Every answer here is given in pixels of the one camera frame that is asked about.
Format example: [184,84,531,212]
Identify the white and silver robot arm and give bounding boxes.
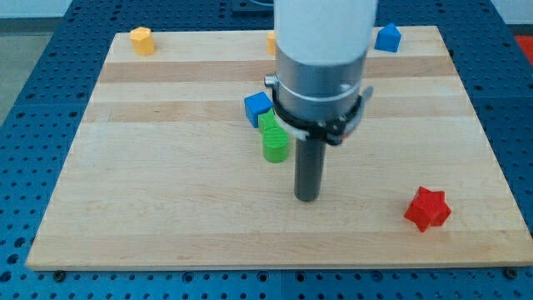
[272,0,377,126]

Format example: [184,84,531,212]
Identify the yellow block behind arm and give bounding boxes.
[266,30,276,55]

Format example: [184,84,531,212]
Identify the wooden board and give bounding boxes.
[27,26,532,271]

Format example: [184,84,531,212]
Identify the red star block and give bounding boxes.
[404,187,451,233]

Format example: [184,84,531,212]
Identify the green block behind cylinder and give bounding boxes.
[257,109,277,134]

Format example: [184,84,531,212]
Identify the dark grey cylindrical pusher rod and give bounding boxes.
[294,140,326,202]

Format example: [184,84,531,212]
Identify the blue cube block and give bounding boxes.
[244,92,272,128]

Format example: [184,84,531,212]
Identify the blue pentagon block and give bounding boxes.
[374,22,402,53]

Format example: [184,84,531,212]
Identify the yellow hexagon block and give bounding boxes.
[130,27,156,56]

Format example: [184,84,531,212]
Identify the black clamp ring with bracket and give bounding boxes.
[270,85,374,148]

